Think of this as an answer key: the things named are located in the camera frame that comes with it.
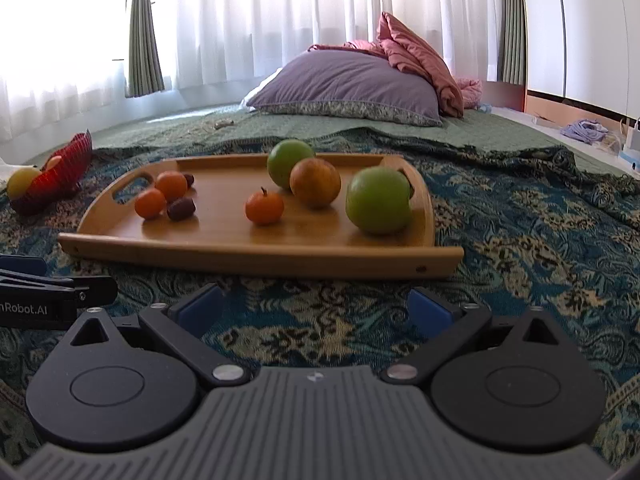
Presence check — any white pillow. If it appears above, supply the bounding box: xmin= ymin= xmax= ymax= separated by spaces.
xmin=239 ymin=67 xmax=283 ymax=110

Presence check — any large green apple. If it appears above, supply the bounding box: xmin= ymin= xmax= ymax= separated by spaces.
xmin=345 ymin=167 xmax=414 ymax=236

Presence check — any purple pillow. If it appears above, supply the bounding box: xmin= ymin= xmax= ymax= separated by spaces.
xmin=246 ymin=52 xmax=444 ymax=127

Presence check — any red glass bowl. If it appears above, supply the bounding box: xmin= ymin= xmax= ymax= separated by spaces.
xmin=10 ymin=130 xmax=94 ymax=216

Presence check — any small tangerine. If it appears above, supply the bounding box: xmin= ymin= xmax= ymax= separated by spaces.
xmin=134 ymin=188 xmax=167 ymax=220
xmin=154 ymin=170 xmax=189 ymax=202

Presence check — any green quilted bedspread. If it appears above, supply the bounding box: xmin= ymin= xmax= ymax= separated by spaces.
xmin=20 ymin=105 xmax=626 ymax=176

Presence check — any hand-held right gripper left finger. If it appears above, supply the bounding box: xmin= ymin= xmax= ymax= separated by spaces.
xmin=69 ymin=283 xmax=250 ymax=389

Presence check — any teal patterned blanket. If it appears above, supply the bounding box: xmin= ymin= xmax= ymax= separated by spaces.
xmin=0 ymin=127 xmax=640 ymax=461

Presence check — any reddish wooden headboard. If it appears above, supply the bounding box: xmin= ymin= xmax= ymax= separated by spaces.
xmin=482 ymin=80 xmax=527 ymax=111

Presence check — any green curtain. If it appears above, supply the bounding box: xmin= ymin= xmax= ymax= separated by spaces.
xmin=497 ymin=0 xmax=528 ymax=86
xmin=125 ymin=0 xmax=166 ymax=98

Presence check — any small green apple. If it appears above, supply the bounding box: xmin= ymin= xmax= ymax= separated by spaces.
xmin=266 ymin=139 xmax=317 ymax=191

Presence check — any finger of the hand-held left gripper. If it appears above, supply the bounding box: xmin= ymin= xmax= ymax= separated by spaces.
xmin=0 ymin=255 xmax=47 ymax=277
xmin=0 ymin=270 xmax=119 ymax=306

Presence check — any tangerine with stem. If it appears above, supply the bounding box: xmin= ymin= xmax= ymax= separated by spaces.
xmin=244 ymin=186 xmax=285 ymax=226

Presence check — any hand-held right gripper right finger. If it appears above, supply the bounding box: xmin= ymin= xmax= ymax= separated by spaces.
xmin=379 ymin=287 xmax=569 ymax=387

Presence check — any lilac cloth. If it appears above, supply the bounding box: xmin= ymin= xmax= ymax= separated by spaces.
xmin=560 ymin=119 xmax=610 ymax=146

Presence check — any white wardrobe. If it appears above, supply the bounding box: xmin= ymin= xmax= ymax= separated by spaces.
xmin=517 ymin=0 xmax=640 ymax=121

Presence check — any pink quilt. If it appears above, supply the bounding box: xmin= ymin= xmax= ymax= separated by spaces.
xmin=307 ymin=11 xmax=483 ymax=118

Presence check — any yellow round fruit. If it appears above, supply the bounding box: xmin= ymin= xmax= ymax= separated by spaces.
xmin=6 ymin=167 xmax=43 ymax=200

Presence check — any wooden tray with handles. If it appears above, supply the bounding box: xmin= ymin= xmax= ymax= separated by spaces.
xmin=58 ymin=153 xmax=465 ymax=281

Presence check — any white sheer curtain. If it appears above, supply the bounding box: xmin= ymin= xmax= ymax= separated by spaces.
xmin=0 ymin=0 xmax=506 ymax=141

